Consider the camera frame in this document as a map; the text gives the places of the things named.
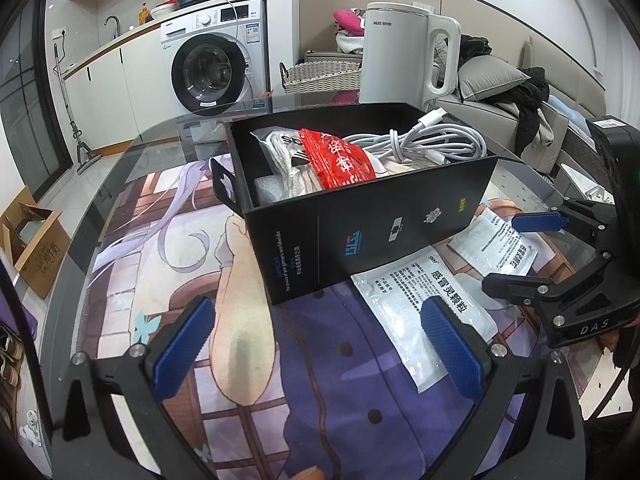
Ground grey sofa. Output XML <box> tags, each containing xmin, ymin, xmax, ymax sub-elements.
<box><xmin>435</xmin><ymin>37</ymin><xmax>609</xmax><ymax>182</ymax></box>

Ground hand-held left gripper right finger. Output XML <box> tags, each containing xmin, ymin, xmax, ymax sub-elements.
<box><xmin>420</xmin><ymin>296</ymin><xmax>588</xmax><ymax>480</ymax></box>

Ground printed table mat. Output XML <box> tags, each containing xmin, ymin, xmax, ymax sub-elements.
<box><xmin>15</xmin><ymin>160</ymin><xmax>616</xmax><ymax>480</ymax></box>

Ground small white medicine sachet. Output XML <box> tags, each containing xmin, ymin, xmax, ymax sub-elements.
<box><xmin>446</xmin><ymin>206</ymin><xmax>540</xmax><ymax>277</ymax></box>

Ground white washing machine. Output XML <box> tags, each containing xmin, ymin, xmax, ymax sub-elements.
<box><xmin>160</xmin><ymin>0</ymin><xmax>271</xmax><ymax>119</ymax></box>

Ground grey pillow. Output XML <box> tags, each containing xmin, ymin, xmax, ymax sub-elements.
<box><xmin>457</xmin><ymin>55</ymin><xmax>531</xmax><ymax>102</ymax></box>

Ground black jacket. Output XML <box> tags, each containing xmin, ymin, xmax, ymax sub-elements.
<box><xmin>515</xmin><ymin>66</ymin><xmax>551</xmax><ymax>157</ymax></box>

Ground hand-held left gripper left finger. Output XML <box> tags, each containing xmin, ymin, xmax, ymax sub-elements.
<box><xmin>50</xmin><ymin>296</ymin><xmax>217</xmax><ymax>480</ymax></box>

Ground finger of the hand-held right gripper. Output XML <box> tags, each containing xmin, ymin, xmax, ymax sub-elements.
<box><xmin>482</xmin><ymin>254</ymin><xmax>617</xmax><ymax>307</ymax></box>
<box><xmin>512</xmin><ymin>199</ymin><xmax>619</xmax><ymax>247</ymax></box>

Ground pink cloth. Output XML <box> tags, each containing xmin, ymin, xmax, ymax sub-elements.
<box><xmin>332</xmin><ymin>8</ymin><xmax>366</xmax><ymax>36</ymax></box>

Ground white garment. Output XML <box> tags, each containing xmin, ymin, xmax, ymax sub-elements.
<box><xmin>336</xmin><ymin>32</ymin><xmax>365</xmax><ymax>56</ymax></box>

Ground brown cardboard box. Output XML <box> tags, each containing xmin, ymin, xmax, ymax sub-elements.
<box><xmin>0</xmin><ymin>186</ymin><xmax>71</xmax><ymax>300</ymax></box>

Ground large white medicine sachet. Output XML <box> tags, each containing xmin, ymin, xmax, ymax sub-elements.
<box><xmin>351</xmin><ymin>245</ymin><xmax>499</xmax><ymax>395</ymax></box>

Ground light blue cloth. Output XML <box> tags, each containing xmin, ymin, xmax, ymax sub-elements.
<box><xmin>547</xmin><ymin>97</ymin><xmax>586</xmax><ymax>126</ymax></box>

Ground white bubble wrap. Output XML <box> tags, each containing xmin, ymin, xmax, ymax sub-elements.
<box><xmin>253</xmin><ymin>176</ymin><xmax>287</xmax><ymax>206</ymax></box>

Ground white wicker basket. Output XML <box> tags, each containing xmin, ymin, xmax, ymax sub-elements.
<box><xmin>279</xmin><ymin>57</ymin><xmax>362</xmax><ymax>95</ymax></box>

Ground standing mop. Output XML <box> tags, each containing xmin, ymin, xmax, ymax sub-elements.
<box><xmin>52</xmin><ymin>42</ymin><xmax>104</xmax><ymax>176</ymax></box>

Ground black cardboard box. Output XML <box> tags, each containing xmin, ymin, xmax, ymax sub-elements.
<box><xmin>210</xmin><ymin>102</ymin><xmax>500</xmax><ymax>306</ymax></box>

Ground white electric kettle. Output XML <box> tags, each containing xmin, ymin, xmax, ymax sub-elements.
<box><xmin>359</xmin><ymin>1</ymin><xmax>462</xmax><ymax>111</ymax></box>

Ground white socks with red label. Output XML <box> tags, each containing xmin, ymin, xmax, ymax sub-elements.
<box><xmin>298</xmin><ymin>128</ymin><xmax>397</xmax><ymax>194</ymax></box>

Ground white cable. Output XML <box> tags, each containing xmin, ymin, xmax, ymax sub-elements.
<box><xmin>342</xmin><ymin>108</ymin><xmax>489</xmax><ymax>166</ymax></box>

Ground white kitchen cabinet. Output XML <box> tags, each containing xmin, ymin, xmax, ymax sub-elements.
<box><xmin>62</xmin><ymin>15</ymin><xmax>174</xmax><ymax>154</ymax></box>

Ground black garment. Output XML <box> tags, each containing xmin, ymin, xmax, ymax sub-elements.
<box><xmin>459</xmin><ymin>34</ymin><xmax>496</xmax><ymax>64</ymax></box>

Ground dark glass door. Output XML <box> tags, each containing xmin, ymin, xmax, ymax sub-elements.
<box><xmin>0</xmin><ymin>0</ymin><xmax>59</xmax><ymax>202</ymax></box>

